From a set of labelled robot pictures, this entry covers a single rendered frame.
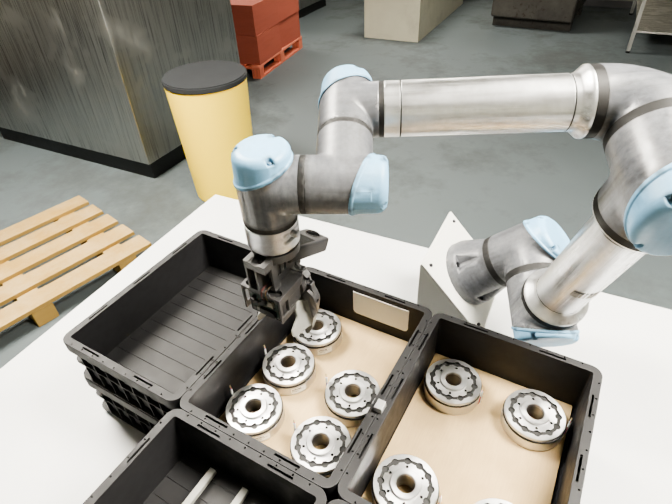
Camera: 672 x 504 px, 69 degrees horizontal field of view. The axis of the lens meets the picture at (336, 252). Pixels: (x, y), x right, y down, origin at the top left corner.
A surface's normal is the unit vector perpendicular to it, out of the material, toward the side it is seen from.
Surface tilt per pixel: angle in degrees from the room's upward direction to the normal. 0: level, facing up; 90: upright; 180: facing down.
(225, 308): 0
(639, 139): 56
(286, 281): 5
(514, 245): 52
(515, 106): 74
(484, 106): 69
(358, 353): 0
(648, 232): 105
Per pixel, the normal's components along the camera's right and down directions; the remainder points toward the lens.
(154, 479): 0.87, 0.29
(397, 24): -0.43, 0.58
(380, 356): -0.04, -0.78
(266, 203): -0.05, 0.70
